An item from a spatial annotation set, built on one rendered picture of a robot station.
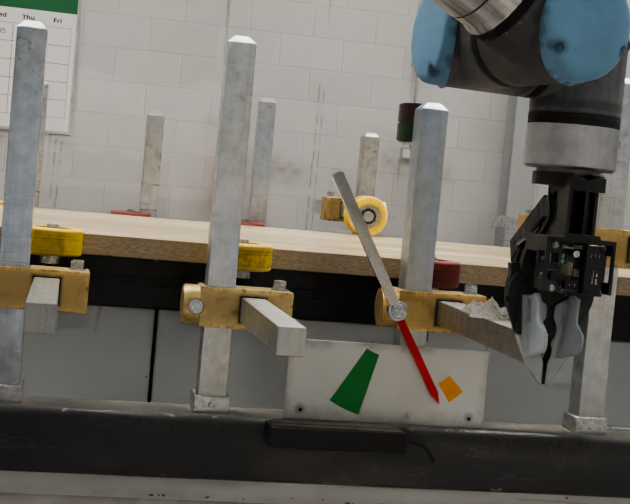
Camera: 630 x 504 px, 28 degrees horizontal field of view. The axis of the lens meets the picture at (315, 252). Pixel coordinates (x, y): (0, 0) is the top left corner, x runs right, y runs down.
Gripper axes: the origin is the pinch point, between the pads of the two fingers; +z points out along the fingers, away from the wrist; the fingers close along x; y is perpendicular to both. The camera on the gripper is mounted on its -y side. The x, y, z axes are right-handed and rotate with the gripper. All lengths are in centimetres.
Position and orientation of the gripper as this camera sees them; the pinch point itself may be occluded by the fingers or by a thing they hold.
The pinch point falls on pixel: (540, 370)
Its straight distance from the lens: 129.8
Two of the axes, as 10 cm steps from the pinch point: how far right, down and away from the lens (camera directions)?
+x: 9.8, 0.8, 1.9
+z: -0.9, 9.9, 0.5
